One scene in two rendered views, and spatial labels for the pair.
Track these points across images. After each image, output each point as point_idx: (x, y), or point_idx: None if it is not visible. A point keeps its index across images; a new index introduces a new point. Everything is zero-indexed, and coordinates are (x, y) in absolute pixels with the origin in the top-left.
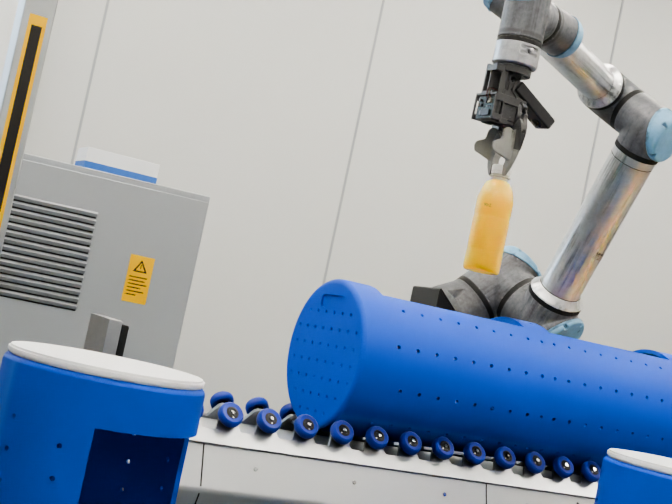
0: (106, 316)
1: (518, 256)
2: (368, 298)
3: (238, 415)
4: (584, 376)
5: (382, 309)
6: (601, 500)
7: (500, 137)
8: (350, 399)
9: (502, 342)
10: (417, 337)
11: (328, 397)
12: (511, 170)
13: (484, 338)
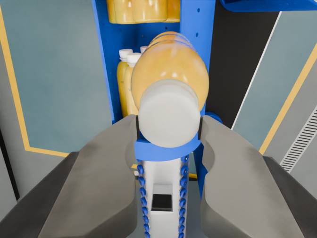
0: (157, 212)
1: None
2: (186, 149)
3: (187, 156)
4: None
5: (192, 140)
6: (302, 7)
7: (137, 220)
8: None
9: (204, 27)
10: (203, 110)
11: None
12: (191, 97)
13: (203, 49)
